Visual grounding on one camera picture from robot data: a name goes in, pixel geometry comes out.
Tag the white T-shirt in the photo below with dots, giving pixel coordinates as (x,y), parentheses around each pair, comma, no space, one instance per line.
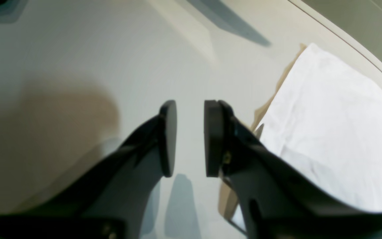
(325,120)

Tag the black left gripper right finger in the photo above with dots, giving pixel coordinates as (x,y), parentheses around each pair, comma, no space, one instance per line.
(277,202)

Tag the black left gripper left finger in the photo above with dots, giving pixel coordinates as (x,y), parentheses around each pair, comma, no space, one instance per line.
(108,201)

